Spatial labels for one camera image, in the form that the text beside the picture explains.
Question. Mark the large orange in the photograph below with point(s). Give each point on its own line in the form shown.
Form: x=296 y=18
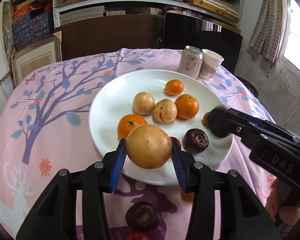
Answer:
x=187 y=106

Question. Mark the black round stool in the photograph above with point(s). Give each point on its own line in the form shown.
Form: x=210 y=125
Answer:
x=249 y=86

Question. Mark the yellow orange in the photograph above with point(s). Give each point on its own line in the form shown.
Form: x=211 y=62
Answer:
x=187 y=197

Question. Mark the small red fruit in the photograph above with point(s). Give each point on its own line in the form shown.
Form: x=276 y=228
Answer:
x=177 y=140

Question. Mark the dark brown mangosteen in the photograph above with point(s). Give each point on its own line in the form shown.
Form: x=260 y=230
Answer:
x=195 y=141

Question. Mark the dark purple fruit back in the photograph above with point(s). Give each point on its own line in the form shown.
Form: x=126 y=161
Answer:
x=219 y=122

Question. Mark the tan passion fruit back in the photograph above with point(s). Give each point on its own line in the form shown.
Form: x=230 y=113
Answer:
x=148 y=146

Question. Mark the beige patterned curtain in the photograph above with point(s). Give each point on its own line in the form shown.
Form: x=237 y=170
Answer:
x=271 y=30

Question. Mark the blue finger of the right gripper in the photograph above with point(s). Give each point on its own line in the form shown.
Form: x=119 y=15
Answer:
x=248 y=118
x=248 y=135

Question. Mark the white round plate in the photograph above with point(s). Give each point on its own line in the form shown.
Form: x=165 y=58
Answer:
x=115 y=100

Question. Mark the red plum back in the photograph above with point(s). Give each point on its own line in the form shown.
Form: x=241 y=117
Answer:
x=137 y=236

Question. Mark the small tan longan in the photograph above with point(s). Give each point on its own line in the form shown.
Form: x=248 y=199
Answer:
x=205 y=121

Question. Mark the stack of blue patterned boxes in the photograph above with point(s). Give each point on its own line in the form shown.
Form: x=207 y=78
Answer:
x=27 y=30

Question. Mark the dark purple fruit front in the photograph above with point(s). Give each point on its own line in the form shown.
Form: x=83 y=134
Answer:
x=143 y=217

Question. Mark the orange tangerine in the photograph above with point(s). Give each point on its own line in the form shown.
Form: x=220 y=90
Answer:
x=127 y=123

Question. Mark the framed picture in cardboard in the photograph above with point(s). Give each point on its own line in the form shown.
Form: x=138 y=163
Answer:
x=43 y=52

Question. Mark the dark brown wooden board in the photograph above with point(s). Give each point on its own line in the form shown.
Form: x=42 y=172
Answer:
x=111 y=33

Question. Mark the pink deer print tablecloth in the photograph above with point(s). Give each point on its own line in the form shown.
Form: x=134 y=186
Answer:
x=44 y=128

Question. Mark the yellow passion fruit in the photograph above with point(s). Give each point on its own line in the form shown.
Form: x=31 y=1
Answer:
x=165 y=111

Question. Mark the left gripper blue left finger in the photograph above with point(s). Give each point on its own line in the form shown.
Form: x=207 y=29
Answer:
x=53 y=215

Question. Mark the white paper cup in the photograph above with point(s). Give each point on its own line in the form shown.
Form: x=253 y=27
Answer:
x=211 y=62

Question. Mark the tan passion fruit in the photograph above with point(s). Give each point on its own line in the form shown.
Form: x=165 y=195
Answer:
x=143 y=103
x=148 y=146

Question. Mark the black screen panel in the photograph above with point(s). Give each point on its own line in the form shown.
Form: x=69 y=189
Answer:
x=181 y=31

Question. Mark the pink drink can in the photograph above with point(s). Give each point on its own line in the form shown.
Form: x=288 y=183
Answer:
x=191 y=61

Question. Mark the small orange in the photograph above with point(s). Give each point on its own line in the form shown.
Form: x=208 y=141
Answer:
x=174 y=87

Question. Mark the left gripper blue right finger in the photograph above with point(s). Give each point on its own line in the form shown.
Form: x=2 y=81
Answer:
x=242 y=214

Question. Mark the dark purple fruit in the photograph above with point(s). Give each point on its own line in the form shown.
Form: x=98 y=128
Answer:
x=219 y=122
x=143 y=217

